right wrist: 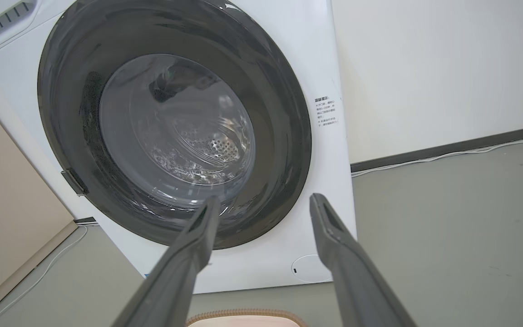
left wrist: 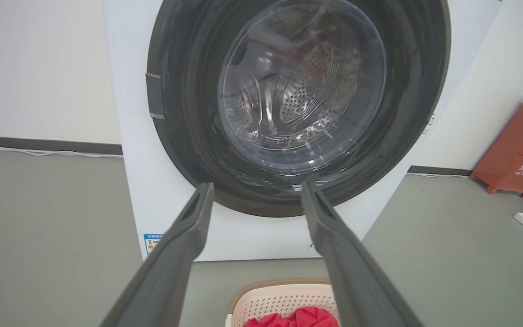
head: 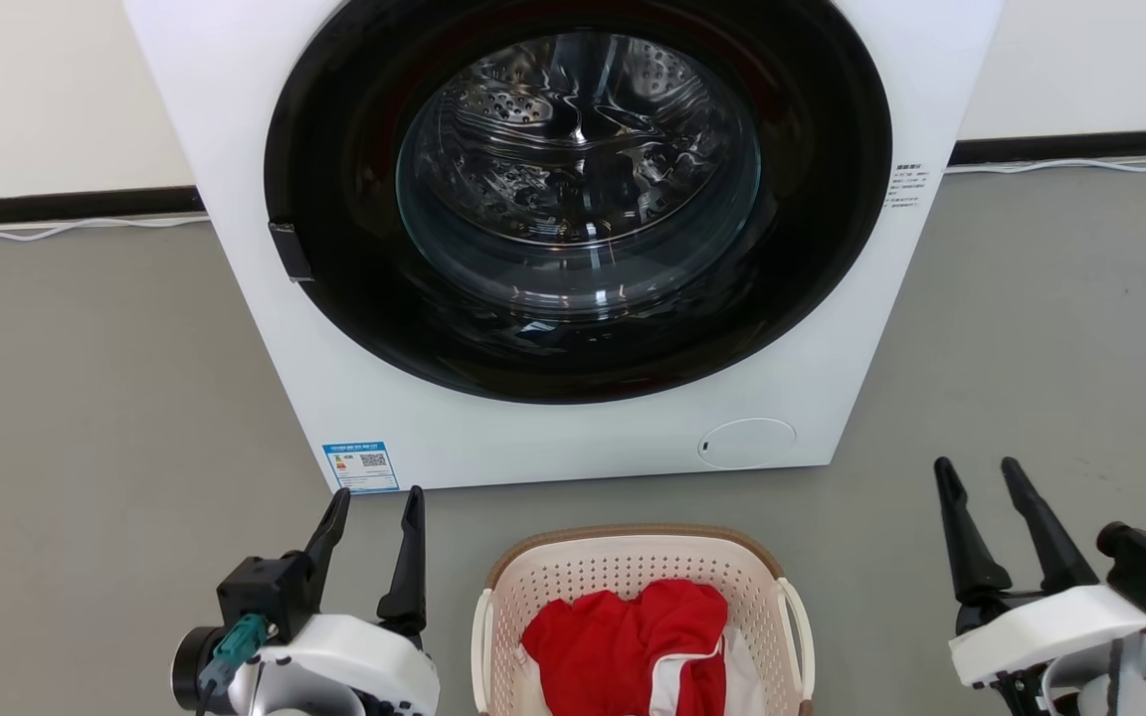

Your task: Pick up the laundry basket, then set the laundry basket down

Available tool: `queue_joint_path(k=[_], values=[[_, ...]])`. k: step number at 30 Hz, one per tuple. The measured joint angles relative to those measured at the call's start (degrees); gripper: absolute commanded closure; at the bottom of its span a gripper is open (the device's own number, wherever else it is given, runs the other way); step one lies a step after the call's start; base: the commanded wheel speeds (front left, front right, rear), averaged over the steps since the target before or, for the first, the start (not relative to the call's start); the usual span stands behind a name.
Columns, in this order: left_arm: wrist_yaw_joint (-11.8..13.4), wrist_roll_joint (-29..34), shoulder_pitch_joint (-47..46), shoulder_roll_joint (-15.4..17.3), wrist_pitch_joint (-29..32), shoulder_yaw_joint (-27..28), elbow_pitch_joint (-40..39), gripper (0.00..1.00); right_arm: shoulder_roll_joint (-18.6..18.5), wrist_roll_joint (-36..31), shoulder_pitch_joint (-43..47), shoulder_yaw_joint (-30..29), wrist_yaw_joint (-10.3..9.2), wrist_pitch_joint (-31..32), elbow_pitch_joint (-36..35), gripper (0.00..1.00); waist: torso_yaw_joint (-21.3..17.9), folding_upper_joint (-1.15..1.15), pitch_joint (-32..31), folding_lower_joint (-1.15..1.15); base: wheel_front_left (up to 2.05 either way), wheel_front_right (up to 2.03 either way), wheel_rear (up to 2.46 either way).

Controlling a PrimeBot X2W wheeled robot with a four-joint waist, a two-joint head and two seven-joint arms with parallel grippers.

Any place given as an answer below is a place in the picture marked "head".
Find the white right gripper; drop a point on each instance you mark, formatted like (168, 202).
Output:
(1050, 626)

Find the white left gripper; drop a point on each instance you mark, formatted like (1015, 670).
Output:
(354, 666)

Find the beige perforated plastic laundry basket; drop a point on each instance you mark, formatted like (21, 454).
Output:
(623, 562)

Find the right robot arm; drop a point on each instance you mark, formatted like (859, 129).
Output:
(1130, 688)

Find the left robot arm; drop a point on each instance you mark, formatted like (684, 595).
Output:
(190, 668)

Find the blue energy label sticker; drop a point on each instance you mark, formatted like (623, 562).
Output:
(361, 466)

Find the white front-load washing machine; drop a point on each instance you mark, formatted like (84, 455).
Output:
(553, 443)

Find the red garment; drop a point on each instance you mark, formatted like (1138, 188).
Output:
(613, 646)

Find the round white filter cover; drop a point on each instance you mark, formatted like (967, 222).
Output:
(747, 444)

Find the white garment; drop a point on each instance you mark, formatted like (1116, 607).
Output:
(742, 681)

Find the round black glass washer door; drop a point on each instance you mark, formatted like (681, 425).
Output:
(812, 249)

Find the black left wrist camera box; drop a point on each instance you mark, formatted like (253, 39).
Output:
(265, 592)

